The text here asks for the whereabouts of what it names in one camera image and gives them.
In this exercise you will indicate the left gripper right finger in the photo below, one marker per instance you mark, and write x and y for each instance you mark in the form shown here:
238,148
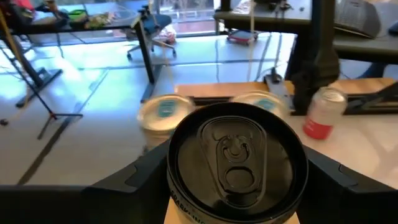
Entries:
342,196

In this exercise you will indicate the black office desk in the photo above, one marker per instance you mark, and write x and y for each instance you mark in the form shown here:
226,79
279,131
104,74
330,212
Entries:
62,28

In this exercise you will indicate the black tripod stand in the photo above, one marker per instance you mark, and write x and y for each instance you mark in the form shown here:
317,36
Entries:
55,117

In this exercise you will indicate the white and red soda can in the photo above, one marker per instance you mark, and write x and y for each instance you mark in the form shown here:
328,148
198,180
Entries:
323,115

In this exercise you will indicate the white pink bag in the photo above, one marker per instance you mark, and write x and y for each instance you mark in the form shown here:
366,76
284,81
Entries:
169,33

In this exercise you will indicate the blue office chair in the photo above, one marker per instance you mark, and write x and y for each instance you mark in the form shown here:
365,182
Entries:
155,23

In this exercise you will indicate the grey ribbed device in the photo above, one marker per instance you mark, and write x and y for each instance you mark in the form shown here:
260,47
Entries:
356,17

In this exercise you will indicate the blue silver Red Bull can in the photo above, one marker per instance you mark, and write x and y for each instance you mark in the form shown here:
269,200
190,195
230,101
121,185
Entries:
161,115
264,101

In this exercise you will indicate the green object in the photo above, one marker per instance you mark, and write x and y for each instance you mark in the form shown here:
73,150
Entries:
77,14

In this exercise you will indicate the red blue floor cart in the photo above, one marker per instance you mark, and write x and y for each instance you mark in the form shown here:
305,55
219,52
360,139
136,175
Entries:
242,36

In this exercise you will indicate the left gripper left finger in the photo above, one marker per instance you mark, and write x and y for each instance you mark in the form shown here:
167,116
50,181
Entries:
130,193

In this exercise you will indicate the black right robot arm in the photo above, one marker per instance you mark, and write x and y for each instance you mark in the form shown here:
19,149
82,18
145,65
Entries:
314,62

